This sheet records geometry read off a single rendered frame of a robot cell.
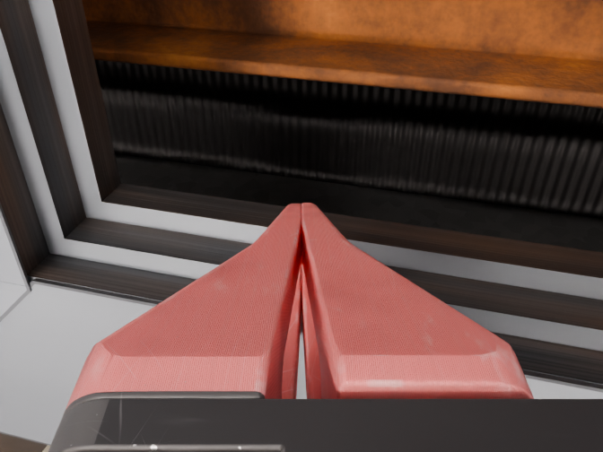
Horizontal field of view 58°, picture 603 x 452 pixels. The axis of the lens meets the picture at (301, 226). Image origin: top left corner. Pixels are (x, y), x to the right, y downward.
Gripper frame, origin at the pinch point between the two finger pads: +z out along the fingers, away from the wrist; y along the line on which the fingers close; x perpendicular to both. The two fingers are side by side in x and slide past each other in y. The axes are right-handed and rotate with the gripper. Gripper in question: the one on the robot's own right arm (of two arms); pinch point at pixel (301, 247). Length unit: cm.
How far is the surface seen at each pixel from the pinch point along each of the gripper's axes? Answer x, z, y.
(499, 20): -0.8, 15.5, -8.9
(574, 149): 11.2, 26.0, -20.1
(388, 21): -0.5, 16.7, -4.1
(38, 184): 0.4, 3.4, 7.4
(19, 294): 3.5, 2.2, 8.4
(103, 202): 1.6, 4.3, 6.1
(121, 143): 15.5, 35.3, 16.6
